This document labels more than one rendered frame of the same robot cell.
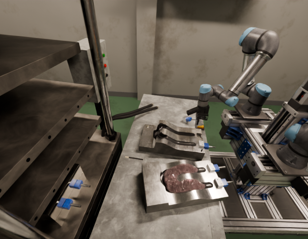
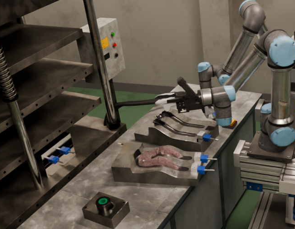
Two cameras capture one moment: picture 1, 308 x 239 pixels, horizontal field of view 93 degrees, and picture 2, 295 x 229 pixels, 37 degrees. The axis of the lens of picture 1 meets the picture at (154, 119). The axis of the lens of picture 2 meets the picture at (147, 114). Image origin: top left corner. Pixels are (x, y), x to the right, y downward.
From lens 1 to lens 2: 1.99 m
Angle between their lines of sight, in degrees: 29
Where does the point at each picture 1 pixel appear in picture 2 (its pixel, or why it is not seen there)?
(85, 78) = (90, 58)
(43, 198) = (40, 140)
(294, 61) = not seen: outside the picture
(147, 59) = (219, 29)
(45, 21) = not seen: outside the picture
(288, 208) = not seen: outside the picture
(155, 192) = (123, 160)
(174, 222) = (135, 190)
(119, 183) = (101, 160)
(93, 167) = (84, 148)
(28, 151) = (37, 100)
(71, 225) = (55, 179)
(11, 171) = (28, 107)
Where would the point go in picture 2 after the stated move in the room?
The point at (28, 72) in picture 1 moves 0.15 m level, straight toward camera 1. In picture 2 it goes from (44, 52) to (46, 61)
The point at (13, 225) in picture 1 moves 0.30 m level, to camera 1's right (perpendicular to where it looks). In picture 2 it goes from (25, 135) to (67, 142)
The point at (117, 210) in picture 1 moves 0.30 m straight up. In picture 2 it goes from (91, 176) to (81, 134)
